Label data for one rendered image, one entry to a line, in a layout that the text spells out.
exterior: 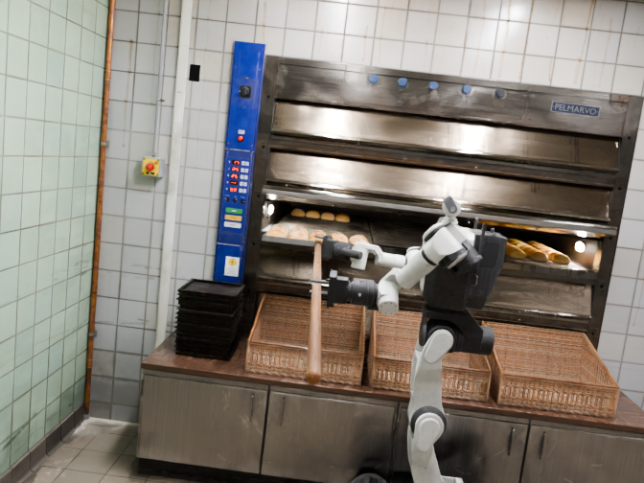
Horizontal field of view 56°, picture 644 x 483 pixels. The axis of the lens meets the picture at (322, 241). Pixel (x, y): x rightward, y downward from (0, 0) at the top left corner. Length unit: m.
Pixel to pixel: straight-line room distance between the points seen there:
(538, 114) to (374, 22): 0.97
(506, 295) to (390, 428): 0.98
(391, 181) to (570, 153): 0.93
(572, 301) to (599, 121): 0.95
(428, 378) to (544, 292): 1.19
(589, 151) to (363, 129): 1.17
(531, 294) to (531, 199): 0.51
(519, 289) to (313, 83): 1.54
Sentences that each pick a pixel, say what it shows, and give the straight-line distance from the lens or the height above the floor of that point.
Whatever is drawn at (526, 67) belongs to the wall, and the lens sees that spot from 3.38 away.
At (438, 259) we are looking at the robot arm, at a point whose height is 1.35.
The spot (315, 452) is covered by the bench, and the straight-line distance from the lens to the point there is 3.02.
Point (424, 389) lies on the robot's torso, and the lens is 2.51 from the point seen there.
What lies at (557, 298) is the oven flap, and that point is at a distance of 3.49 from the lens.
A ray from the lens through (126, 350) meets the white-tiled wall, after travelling 3.63.
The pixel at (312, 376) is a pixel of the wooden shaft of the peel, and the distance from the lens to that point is 1.22.
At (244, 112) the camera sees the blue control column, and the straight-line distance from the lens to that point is 3.26.
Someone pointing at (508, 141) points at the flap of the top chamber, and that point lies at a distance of 3.34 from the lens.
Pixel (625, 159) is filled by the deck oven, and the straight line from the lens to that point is 3.52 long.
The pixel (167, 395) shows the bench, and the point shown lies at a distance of 3.03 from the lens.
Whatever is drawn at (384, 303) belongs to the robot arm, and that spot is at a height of 1.18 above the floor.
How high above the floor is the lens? 1.63
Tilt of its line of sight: 8 degrees down
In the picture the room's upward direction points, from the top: 7 degrees clockwise
